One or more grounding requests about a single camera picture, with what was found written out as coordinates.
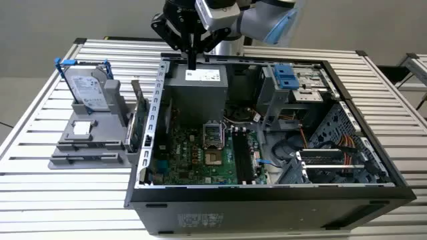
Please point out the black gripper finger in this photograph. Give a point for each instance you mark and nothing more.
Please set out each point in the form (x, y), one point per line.
(216, 37)
(167, 32)

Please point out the RAM stick with black chips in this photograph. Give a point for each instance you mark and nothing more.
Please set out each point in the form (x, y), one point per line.
(84, 157)

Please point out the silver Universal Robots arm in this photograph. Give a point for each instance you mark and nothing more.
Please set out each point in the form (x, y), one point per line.
(256, 22)

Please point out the black RAM slot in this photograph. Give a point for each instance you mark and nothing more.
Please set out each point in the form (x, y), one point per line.
(244, 155)
(236, 155)
(248, 155)
(240, 155)

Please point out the black bar with yellow end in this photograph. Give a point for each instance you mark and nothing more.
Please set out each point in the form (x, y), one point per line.
(134, 39)

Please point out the black case fan shroud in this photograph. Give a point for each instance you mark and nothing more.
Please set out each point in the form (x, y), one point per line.
(243, 82)

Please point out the blue drive bay latch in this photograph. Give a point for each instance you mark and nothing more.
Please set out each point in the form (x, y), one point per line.
(283, 75)

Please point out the grey power supply unit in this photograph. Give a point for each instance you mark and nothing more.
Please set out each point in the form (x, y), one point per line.
(196, 100)

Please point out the silver drive cage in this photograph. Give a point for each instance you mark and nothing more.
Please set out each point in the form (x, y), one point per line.
(276, 100)

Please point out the green graphics card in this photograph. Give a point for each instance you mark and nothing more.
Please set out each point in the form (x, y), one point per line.
(143, 107)

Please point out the black cooler fan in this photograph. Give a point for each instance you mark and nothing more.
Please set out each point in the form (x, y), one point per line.
(240, 113)

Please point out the blue disk carrier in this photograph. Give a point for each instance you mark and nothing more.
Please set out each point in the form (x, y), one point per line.
(68, 62)

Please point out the silver hard disk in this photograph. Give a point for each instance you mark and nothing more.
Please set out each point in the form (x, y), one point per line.
(87, 90)

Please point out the grey parts rack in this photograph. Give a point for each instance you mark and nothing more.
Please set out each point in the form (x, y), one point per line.
(107, 130)

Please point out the silver CPU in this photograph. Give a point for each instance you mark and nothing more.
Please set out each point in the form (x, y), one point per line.
(82, 128)

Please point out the CPU socket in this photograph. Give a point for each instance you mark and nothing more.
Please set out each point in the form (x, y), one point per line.
(214, 158)

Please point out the green motherboard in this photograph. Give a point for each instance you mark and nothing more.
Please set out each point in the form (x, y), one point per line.
(187, 162)

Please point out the aluminium side table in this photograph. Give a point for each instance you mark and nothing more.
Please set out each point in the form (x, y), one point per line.
(418, 65)

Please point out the metal disk bay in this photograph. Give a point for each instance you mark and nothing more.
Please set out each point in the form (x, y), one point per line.
(334, 166)

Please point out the black Dell PC case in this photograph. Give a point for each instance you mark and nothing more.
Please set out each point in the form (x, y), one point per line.
(234, 212)

